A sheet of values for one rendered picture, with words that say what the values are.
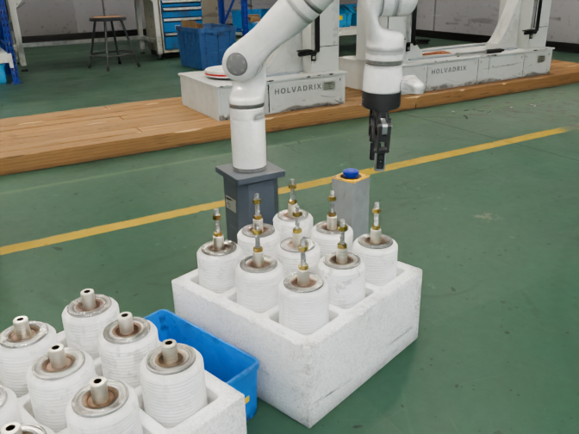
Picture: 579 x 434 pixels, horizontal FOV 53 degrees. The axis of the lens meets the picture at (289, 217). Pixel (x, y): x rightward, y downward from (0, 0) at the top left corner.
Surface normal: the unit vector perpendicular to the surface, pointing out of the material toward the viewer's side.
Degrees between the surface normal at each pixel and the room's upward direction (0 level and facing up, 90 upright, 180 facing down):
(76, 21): 90
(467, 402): 0
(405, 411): 0
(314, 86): 90
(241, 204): 89
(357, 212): 90
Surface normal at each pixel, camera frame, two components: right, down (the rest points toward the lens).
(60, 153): 0.51, 0.32
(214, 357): -0.66, 0.26
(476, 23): -0.86, 0.21
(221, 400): -0.02, -0.92
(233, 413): 0.73, 0.25
